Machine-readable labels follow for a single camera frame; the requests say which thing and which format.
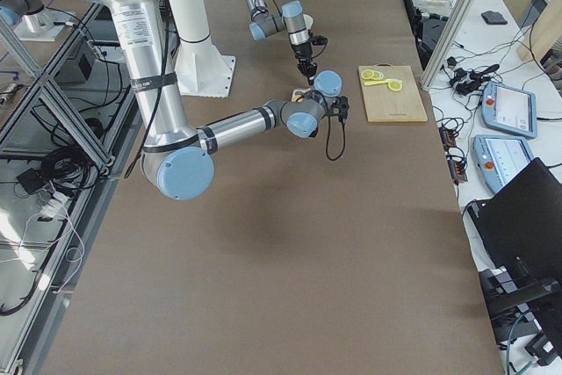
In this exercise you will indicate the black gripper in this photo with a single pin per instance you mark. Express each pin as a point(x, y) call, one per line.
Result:
point(302, 51)

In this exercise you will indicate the clear plastic egg box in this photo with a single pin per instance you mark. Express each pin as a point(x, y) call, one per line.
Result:
point(304, 91)

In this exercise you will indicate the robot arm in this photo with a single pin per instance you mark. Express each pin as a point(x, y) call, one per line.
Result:
point(169, 53)
point(272, 2)

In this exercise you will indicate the yellow plastic knife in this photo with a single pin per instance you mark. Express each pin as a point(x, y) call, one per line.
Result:
point(375, 82)

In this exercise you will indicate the white bowl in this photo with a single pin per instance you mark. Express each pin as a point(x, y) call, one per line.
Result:
point(309, 21)

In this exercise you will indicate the wooden cutting board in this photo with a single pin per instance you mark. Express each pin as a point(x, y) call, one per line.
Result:
point(383, 106)

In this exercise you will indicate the blue teach pendant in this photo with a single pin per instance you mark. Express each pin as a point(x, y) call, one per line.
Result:
point(509, 110)
point(500, 158)

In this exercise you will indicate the black laptop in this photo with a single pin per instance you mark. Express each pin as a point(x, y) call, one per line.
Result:
point(521, 225)

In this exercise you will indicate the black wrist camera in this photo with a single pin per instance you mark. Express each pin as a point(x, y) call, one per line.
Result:
point(340, 109)
point(318, 40)

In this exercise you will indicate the white camera post base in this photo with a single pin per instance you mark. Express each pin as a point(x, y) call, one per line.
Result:
point(201, 69)

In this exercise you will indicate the aluminium frame post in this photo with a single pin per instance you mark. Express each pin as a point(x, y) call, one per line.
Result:
point(449, 34)

